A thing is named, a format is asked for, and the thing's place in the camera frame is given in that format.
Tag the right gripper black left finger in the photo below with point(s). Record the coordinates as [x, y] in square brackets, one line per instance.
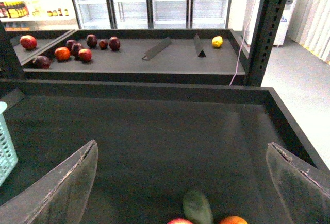
[61, 195]

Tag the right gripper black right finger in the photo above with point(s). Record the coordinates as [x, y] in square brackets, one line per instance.
[302, 188]

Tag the light blue plastic basket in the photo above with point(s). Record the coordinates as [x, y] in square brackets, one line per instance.
[9, 157]

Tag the red yellow apple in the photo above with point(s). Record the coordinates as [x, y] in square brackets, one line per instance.
[179, 221]

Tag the orange red apple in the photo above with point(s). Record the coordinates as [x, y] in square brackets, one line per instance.
[62, 54]

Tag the red apple on shelf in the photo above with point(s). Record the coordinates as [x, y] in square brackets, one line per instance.
[85, 55]

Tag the red apple far left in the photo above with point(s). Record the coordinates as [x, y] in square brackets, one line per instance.
[28, 42]

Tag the red orange mango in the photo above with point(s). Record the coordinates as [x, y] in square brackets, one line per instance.
[233, 220]

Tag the green avocado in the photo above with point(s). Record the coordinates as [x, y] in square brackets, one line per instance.
[196, 207]

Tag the front black display tray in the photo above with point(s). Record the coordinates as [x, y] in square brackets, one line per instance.
[155, 142]

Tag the black display tray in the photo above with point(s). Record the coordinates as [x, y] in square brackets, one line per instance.
[178, 63]
[155, 142]

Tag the dark plum front left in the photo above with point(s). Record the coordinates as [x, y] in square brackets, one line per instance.
[41, 62]

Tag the dark plum rear left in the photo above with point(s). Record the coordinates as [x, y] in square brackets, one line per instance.
[70, 43]

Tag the small dark red plum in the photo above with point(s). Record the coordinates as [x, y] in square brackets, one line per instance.
[103, 44]

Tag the dark plum tall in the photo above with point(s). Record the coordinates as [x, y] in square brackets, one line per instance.
[91, 40]

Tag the dark red plum right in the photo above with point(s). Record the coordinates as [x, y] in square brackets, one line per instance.
[114, 43]

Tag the yellow lemon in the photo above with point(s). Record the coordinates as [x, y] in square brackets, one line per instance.
[217, 42]

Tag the upright black shelf divider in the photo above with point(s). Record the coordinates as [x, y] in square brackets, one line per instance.
[198, 47]

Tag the rear black display tray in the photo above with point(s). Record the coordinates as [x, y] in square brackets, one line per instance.
[178, 63]

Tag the flat black shelf divider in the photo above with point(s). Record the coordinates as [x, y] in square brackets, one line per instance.
[151, 53]

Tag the shelf with bottles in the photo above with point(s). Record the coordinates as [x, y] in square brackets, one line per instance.
[38, 15]

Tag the glass door refrigerator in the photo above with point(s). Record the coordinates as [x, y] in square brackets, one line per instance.
[152, 14]

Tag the black perforated shelf post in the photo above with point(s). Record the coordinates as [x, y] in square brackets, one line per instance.
[267, 23]

